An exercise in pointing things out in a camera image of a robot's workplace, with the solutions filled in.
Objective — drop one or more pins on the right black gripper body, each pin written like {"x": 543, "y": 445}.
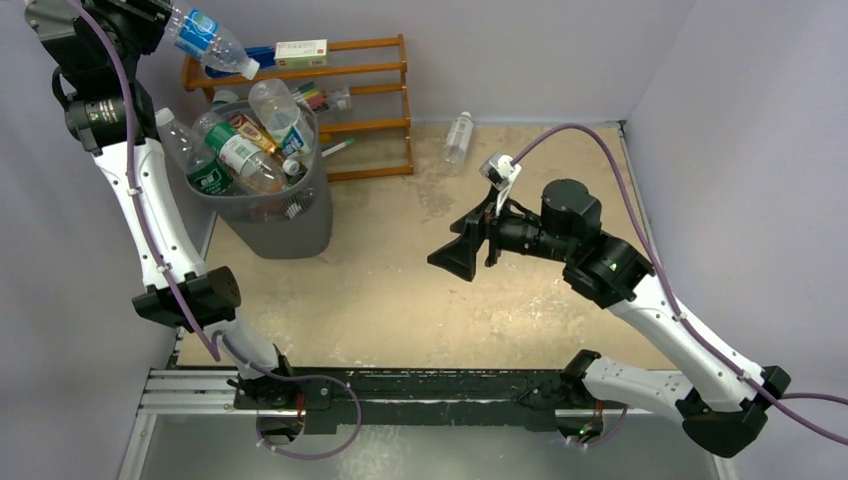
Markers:
{"x": 491, "y": 235}

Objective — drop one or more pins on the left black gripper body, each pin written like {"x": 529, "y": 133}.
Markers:
{"x": 140, "y": 24}

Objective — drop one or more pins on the clear bottle blue label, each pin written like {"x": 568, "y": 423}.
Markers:
{"x": 204, "y": 39}

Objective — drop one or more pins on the clear bottle white cap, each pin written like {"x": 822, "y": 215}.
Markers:
{"x": 458, "y": 139}

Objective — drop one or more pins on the amber tea bottle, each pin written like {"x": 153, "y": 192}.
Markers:
{"x": 253, "y": 132}

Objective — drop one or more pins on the clear bottle green label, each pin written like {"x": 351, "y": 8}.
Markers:
{"x": 196, "y": 160}

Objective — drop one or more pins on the crushed bottle blue white label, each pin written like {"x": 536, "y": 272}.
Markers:
{"x": 281, "y": 116}

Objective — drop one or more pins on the bottle green cap green label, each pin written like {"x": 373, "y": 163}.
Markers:
{"x": 252, "y": 166}

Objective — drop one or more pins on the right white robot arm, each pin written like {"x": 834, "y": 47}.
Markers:
{"x": 719, "y": 397}

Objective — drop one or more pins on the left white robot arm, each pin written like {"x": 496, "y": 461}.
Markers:
{"x": 114, "y": 122}

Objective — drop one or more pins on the grey mesh waste bin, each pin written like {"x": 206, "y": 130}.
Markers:
{"x": 294, "y": 224}

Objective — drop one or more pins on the wooden slatted shelf rack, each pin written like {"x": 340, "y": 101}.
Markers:
{"x": 375, "y": 71}

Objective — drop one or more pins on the blue stapler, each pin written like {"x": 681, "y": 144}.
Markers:
{"x": 262, "y": 55}

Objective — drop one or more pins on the green and white marker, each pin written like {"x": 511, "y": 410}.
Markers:
{"x": 338, "y": 147}

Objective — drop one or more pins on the white and red box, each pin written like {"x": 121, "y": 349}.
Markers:
{"x": 301, "y": 54}

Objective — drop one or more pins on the clear jar of clips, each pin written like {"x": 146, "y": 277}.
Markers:
{"x": 339, "y": 99}

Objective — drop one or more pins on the pack of coloured markers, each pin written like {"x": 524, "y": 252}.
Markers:
{"x": 309, "y": 94}

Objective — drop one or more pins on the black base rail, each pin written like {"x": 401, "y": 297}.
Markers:
{"x": 329, "y": 397}

